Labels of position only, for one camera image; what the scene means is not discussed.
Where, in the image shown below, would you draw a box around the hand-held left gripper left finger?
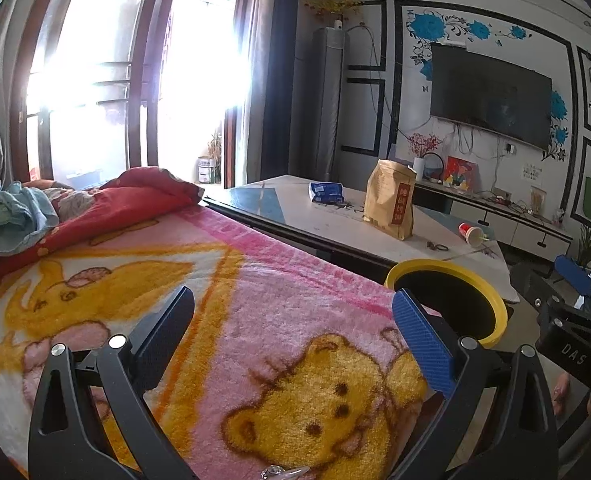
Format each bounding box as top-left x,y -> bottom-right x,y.
28,285 -> 199,480

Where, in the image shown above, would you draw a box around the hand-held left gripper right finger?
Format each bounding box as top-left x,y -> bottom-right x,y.
391,287 -> 559,480

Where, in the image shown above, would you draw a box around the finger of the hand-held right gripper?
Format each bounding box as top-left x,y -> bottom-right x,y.
523,266 -> 559,312
555,255 -> 591,297

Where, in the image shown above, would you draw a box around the yellow rimmed waste bin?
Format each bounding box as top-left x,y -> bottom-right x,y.
384,259 -> 509,349

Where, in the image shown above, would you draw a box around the person's right hand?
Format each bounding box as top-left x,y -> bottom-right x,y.
550,372 -> 591,418

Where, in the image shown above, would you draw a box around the white television cabinet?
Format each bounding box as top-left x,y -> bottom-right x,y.
415,180 -> 574,262

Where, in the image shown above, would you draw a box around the red paper cup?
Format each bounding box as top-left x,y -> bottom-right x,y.
458,222 -> 492,247

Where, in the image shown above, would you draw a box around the pink cartoon printed blanket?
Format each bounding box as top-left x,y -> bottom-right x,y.
0,205 -> 443,480

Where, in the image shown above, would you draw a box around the red printed quilt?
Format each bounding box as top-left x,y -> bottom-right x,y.
0,166 -> 205,292

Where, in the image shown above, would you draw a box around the brown paper bag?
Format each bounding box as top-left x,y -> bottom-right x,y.
363,158 -> 417,241

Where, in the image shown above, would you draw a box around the round black rimmed mirror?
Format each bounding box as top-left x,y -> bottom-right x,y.
422,152 -> 447,184

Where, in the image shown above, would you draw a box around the marble top coffee table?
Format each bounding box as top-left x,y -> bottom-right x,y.
203,175 -> 521,307

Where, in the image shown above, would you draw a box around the white vase with red flowers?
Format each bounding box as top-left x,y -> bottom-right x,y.
406,132 -> 444,181

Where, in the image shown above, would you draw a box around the blue tissue packet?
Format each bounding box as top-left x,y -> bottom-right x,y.
309,181 -> 345,205

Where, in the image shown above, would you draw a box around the balcony potted plant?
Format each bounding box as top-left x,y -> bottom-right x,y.
198,130 -> 224,185

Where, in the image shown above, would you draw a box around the light blue crumpled cloth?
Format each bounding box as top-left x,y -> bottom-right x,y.
0,182 -> 59,262

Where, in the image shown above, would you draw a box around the grey standing air conditioner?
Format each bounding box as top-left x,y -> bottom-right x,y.
288,27 -> 349,187

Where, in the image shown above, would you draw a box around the yellow artificial flowers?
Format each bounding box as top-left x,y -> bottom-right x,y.
303,0 -> 367,29

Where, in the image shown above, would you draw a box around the red picture frame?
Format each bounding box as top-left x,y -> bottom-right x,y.
443,156 -> 479,191

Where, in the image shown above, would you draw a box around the wall mounted television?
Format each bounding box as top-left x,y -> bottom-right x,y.
429,42 -> 554,151

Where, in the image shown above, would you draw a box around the brown balcony door frame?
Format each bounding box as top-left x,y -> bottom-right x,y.
10,0 -> 254,189

